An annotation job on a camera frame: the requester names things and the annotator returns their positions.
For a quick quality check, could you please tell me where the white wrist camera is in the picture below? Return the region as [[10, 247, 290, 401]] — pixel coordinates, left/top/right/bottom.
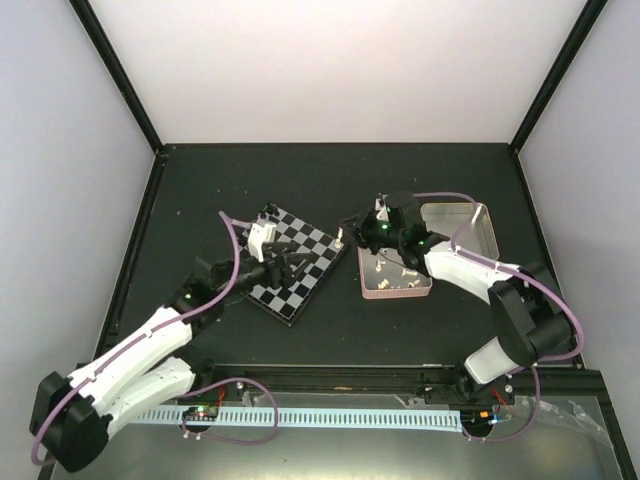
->
[[247, 220, 276, 262], [374, 197, 389, 222]]

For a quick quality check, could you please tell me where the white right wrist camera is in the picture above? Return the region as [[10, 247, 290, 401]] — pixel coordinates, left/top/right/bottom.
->
[[374, 197, 389, 222]]

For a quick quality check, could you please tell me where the black left frame post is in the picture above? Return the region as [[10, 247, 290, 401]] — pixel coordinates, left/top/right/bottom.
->
[[69, 0, 164, 153]]

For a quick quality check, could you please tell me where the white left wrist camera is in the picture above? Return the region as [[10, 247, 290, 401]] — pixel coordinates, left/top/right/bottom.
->
[[247, 220, 276, 262]]

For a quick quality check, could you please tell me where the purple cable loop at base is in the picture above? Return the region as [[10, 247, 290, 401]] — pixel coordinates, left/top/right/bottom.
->
[[180, 375, 279, 445]]

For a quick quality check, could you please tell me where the black mounting rail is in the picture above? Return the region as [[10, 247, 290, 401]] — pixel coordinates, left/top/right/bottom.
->
[[196, 364, 471, 402]]

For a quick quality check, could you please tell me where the black white chessboard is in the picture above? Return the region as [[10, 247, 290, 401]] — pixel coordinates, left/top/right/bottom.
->
[[248, 203, 347, 327]]

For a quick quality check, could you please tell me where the black right frame post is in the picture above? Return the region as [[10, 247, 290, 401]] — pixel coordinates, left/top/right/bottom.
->
[[510, 0, 608, 154]]

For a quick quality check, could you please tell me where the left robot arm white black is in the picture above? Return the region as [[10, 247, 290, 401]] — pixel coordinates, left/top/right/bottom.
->
[[29, 242, 316, 473]]

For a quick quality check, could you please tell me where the black frame post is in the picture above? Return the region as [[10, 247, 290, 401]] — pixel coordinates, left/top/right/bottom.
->
[[510, 0, 608, 154], [69, 0, 164, 153]]

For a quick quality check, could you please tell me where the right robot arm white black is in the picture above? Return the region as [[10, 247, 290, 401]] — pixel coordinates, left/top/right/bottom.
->
[[338, 192, 584, 403]]

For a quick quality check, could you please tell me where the light blue slotted cable duct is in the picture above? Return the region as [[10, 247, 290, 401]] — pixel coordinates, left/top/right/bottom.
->
[[133, 405, 462, 433]]

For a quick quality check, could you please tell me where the pink tin box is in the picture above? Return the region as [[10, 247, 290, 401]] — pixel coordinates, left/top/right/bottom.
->
[[357, 248, 432, 300]]

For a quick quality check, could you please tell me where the small circuit board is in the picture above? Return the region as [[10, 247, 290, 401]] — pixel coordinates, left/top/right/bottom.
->
[[182, 405, 218, 421]]

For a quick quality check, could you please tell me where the yellow tin lid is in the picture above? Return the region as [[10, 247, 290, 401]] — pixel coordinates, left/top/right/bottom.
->
[[421, 202, 499, 260]]

